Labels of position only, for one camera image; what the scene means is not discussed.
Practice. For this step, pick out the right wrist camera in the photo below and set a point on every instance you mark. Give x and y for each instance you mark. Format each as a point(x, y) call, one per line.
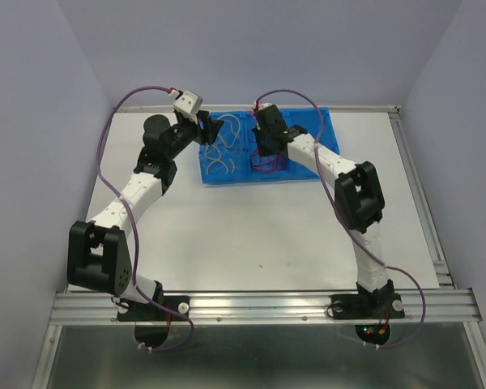
point(256, 106)

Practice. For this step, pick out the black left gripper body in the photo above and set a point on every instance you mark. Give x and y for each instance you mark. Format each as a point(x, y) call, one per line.
point(188, 129)

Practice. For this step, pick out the aluminium front mounting rail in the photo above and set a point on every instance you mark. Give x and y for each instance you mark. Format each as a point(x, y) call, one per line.
point(274, 308)

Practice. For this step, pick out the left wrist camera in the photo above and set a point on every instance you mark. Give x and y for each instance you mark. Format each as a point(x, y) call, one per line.
point(186, 103)

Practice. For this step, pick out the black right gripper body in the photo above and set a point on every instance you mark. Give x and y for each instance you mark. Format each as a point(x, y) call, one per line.
point(262, 138)

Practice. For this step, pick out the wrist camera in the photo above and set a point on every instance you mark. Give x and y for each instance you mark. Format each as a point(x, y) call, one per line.
point(186, 103)
point(256, 106)

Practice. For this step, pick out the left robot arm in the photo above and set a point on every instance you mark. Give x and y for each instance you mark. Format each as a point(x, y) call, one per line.
point(103, 253)

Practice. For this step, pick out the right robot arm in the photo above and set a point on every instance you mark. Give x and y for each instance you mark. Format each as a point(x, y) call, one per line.
point(356, 196)

